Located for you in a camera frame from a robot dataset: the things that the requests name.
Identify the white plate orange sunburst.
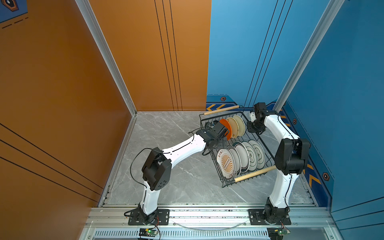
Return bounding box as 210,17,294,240
217,149,236,180

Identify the black wire dish rack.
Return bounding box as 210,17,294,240
200,111,275,188

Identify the white plate green rim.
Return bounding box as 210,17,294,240
233,142,249,173

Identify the white plate dark rim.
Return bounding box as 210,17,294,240
227,145,241,177

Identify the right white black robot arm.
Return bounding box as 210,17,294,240
247,103,311,224

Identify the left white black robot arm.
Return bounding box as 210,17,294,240
140,123,229,216

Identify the cream small plate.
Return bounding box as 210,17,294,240
233,115,246,137

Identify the orange small plate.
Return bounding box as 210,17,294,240
219,119,232,141

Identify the beige small plate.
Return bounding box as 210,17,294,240
227,117,239,139

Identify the right green circuit board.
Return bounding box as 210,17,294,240
267,229,291,240

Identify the green circuit board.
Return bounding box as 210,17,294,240
138,228,160,240
267,229,291,240

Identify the left green circuit board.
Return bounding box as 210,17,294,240
138,228,160,240

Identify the far wooden rack handle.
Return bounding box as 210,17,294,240
203,106,240,116

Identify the wooden rack handle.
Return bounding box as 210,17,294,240
203,106,240,116
235,165,277,183

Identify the near wooden rack handle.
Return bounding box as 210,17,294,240
235,165,277,183

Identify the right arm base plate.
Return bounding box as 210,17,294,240
248,209,292,226

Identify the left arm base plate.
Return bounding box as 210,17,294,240
125,208,170,226

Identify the aluminium front rail frame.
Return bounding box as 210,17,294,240
79,204,343,240

